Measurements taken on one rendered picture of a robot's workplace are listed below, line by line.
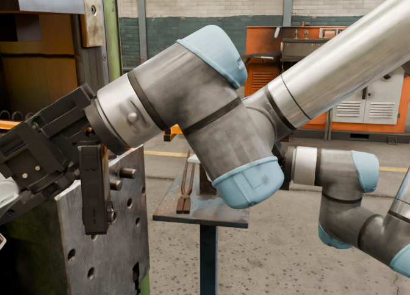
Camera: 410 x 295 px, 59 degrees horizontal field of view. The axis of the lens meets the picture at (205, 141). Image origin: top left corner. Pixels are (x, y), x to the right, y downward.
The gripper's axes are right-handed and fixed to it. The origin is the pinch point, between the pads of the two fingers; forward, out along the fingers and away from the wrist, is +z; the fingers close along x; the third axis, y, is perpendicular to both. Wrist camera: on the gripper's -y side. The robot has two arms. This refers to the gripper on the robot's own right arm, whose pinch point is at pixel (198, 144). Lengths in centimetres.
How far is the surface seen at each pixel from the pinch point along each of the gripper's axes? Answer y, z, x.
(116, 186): 12.7, 20.9, -0.1
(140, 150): 10.3, 24.6, 19.4
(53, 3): -28.8, 30.7, -3.0
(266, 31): -19, 39, 353
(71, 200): 11.2, 24.7, -12.2
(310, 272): 100, -28, 101
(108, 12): -29, 45, 41
